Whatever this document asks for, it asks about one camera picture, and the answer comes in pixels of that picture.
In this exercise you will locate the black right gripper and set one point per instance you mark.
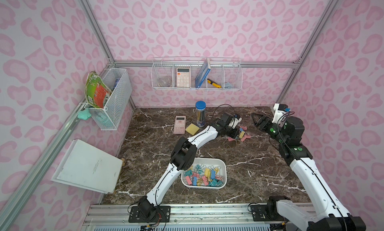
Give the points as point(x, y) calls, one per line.
point(265, 123)

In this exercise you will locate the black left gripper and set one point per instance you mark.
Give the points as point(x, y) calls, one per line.
point(233, 130)

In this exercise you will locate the white storage tray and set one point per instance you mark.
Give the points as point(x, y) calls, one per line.
point(205, 173)

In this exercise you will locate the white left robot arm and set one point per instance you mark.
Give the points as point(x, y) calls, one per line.
point(182, 159)

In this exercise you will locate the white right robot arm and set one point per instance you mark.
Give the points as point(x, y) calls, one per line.
point(331, 214)

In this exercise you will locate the large pink binder clip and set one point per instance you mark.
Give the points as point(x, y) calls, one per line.
point(245, 137)

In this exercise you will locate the blue lid pencil tube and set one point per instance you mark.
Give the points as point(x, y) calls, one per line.
point(201, 113)

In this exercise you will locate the yellow sticky note pad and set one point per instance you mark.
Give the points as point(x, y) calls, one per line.
point(192, 129)

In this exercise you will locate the yellow utility knife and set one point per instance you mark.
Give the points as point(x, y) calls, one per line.
point(216, 85)

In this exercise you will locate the pink calculator on table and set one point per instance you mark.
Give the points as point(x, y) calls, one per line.
point(179, 125)

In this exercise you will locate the blue book in shelf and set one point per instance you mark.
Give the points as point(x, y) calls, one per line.
point(203, 73)

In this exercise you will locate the white calculator in shelf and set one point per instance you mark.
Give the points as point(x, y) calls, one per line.
point(183, 77)

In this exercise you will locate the green snack bag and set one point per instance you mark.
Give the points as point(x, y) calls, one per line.
point(96, 92)

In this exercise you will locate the white paper board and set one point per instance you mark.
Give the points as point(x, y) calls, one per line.
point(87, 167)

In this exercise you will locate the white wire wall shelf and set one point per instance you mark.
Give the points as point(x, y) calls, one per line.
point(227, 72)

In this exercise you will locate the white mesh wall basket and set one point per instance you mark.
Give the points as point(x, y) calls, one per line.
point(109, 118)

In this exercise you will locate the mint green wall hook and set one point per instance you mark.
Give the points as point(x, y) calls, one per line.
point(84, 114)

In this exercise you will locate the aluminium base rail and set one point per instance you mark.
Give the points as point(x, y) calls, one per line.
point(181, 214)

